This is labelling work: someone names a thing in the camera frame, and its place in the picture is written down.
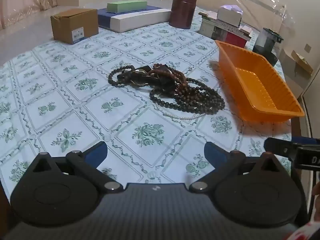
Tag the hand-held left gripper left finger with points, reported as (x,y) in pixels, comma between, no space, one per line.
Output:
(96,151)

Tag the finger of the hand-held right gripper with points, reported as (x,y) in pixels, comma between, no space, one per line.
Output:
(303,140)
(277,146)

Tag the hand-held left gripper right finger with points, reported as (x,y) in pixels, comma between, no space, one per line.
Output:
(215,152)

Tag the orange plastic tray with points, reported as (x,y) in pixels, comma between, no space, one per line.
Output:
(255,85)

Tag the person's right hand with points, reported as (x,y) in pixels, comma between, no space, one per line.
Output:
(317,188)

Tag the white grey bedside table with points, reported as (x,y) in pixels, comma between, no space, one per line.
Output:
(291,77)

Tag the red patterned white clothing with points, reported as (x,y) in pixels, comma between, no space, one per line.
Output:
(303,232)

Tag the flat open cardboard box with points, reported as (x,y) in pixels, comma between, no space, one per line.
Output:
(302,62)

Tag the dark green humidifier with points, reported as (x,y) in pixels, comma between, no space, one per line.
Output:
(266,43)

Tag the brown cardboard box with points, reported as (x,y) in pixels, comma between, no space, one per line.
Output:
(72,25)

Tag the white tissue box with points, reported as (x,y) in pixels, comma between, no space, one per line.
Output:
(228,16)

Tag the blue and white long box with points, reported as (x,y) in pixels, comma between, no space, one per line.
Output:
(140,20)

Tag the maroon cylindrical canister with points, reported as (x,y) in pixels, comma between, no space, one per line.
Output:
(182,10)

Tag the long green box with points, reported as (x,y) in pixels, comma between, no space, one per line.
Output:
(125,6)

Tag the pink curtain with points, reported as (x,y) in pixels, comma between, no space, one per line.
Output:
(30,0)

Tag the beige wall socket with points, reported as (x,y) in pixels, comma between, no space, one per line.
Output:
(307,48)

